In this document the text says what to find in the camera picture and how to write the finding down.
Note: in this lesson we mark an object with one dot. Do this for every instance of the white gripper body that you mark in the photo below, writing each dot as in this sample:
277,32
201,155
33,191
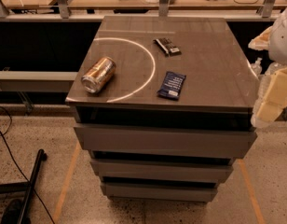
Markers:
282,42

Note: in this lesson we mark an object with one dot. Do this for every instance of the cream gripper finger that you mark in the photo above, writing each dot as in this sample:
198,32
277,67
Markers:
264,114
276,93

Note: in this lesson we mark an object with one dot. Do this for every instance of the blue rxbar blueberry wrapper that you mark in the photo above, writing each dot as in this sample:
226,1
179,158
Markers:
171,86

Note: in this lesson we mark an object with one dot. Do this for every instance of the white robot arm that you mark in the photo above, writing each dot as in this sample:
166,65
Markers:
277,51

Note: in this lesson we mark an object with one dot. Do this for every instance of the dark rxbar chocolate wrapper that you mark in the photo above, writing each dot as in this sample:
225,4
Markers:
167,46

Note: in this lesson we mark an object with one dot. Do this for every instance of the clear sanitizer bottle left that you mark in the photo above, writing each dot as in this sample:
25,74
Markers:
256,66

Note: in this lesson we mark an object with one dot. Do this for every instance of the grey drawer cabinet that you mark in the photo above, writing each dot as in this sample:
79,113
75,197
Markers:
145,146

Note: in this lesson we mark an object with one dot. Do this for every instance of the gold soda can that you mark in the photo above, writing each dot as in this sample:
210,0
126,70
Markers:
98,75

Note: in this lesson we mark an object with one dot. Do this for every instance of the black stand leg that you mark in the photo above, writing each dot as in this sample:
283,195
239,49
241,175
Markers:
17,211

